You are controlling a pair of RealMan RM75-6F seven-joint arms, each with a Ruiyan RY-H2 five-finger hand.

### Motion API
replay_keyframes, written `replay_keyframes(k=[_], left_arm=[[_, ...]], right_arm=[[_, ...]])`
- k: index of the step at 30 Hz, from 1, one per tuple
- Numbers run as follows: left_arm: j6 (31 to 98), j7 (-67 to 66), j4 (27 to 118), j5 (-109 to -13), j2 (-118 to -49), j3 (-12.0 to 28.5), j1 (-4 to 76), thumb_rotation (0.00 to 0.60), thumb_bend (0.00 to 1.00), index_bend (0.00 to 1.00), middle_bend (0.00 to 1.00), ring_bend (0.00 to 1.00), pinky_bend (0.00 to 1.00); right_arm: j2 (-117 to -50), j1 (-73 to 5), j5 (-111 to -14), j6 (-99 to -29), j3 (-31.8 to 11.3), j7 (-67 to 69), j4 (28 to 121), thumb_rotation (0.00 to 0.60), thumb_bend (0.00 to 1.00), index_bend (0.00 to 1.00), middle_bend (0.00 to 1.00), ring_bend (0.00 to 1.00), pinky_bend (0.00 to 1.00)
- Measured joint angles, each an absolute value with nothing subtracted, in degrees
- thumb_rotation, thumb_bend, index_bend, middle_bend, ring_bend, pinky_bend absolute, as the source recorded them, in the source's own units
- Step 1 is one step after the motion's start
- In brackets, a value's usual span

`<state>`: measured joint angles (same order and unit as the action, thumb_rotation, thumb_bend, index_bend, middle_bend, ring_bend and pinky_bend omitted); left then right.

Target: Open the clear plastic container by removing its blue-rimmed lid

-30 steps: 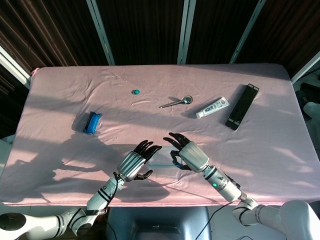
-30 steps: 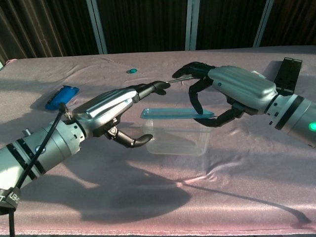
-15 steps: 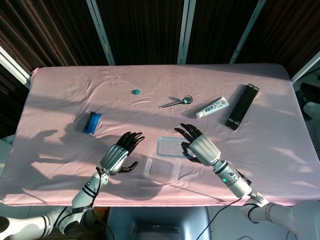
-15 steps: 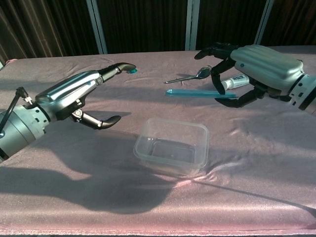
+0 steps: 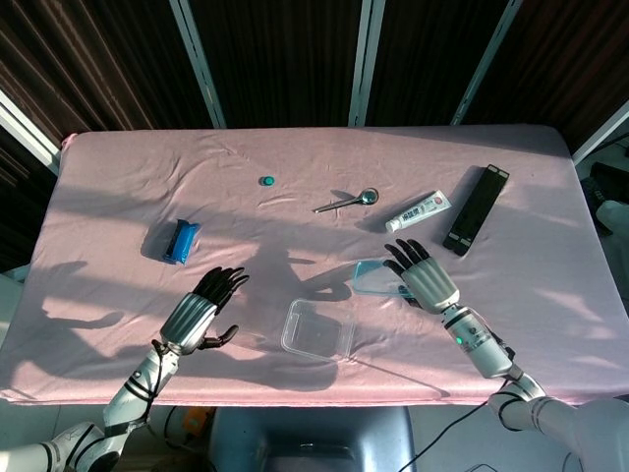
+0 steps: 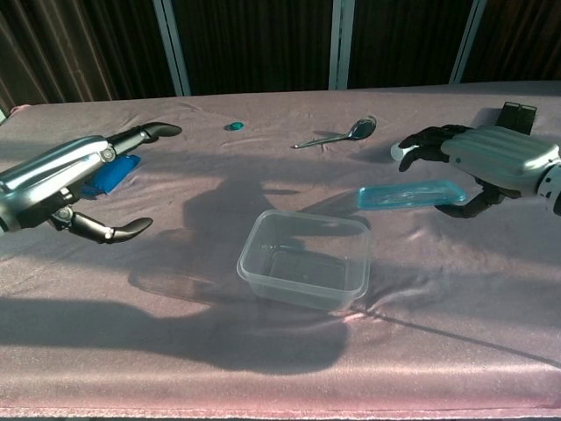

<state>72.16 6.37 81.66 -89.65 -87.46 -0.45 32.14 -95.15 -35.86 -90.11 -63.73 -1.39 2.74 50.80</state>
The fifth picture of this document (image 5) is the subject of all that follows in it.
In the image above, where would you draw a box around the pink tablecloth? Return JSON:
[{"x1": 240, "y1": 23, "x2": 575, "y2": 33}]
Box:
[{"x1": 0, "y1": 125, "x2": 629, "y2": 408}]

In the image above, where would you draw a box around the long black rectangular bar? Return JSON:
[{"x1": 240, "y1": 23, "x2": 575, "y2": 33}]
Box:
[{"x1": 441, "y1": 164, "x2": 511, "y2": 258}]

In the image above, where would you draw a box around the clear plastic container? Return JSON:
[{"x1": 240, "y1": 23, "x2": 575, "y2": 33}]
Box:
[{"x1": 280, "y1": 298, "x2": 358, "y2": 364}]

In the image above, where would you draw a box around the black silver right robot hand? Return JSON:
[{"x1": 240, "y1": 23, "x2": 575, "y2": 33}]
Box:
[{"x1": 382, "y1": 238, "x2": 461, "y2": 315}]

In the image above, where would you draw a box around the metal spoon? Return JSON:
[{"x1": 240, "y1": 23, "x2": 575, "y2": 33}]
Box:
[{"x1": 313, "y1": 188, "x2": 380, "y2": 214}]

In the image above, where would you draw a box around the orange device under table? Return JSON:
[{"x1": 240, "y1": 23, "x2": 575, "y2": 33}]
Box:
[{"x1": 184, "y1": 406, "x2": 216, "y2": 438}]

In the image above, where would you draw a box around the white toothpaste tube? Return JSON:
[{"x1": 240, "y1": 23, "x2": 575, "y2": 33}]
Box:
[{"x1": 384, "y1": 190, "x2": 453, "y2": 234}]

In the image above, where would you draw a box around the grey robot torso base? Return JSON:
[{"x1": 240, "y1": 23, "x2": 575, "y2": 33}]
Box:
[{"x1": 208, "y1": 406, "x2": 419, "y2": 472}]

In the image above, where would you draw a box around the black cable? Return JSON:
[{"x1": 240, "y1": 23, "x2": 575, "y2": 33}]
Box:
[
  {"x1": 400, "y1": 396, "x2": 495, "y2": 472},
  {"x1": 163, "y1": 406, "x2": 187, "y2": 449}
]

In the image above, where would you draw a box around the metal frame post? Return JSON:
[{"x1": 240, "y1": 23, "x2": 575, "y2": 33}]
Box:
[
  {"x1": 449, "y1": 0, "x2": 526, "y2": 127},
  {"x1": 347, "y1": 0, "x2": 387, "y2": 128},
  {"x1": 169, "y1": 0, "x2": 227, "y2": 129},
  {"x1": 0, "y1": 90, "x2": 63, "y2": 176},
  {"x1": 572, "y1": 100, "x2": 629, "y2": 166}
]

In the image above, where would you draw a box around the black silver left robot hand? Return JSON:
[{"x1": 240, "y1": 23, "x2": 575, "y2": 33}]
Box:
[{"x1": 159, "y1": 266, "x2": 251, "y2": 356}]

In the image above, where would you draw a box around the blue snack packet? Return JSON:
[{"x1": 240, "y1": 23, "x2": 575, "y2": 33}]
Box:
[{"x1": 161, "y1": 218, "x2": 202, "y2": 267}]

